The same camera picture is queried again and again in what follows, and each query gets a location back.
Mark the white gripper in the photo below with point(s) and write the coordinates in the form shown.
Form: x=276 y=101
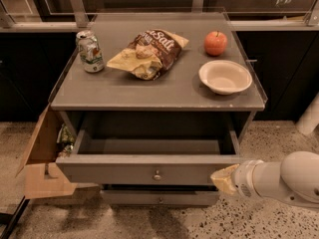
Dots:
x=243 y=178

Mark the cardboard box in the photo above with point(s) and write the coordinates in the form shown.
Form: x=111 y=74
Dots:
x=43 y=177

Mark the green packets in box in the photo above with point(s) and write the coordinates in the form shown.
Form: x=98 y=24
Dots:
x=65 y=141

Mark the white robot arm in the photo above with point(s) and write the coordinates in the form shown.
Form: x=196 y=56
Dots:
x=294 y=180

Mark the metal rail frame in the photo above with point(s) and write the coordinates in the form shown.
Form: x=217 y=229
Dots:
x=245 y=15

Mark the grey cabinet with top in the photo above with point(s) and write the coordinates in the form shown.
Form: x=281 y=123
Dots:
x=170 y=131

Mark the grey wooden top drawer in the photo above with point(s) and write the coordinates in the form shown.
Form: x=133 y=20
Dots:
x=134 y=161

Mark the grey lower drawer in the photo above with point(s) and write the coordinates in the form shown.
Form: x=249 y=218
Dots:
x=172 y=195

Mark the brown yellow chip bag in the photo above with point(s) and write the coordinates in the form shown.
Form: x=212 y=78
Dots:
x=150 y=54

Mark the green white soda can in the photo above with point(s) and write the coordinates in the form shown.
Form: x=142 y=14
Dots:
x=89 y=51

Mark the black stand leg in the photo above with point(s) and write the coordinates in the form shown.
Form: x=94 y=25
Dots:
x=11 y=220

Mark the white bowl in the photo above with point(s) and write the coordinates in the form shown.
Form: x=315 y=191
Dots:
x=225 y=77

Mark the red apple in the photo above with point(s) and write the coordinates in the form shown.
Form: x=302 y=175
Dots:
x=215 y=43

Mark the metal drawer knob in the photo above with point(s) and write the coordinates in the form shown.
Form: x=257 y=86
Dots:
x=157 y=176

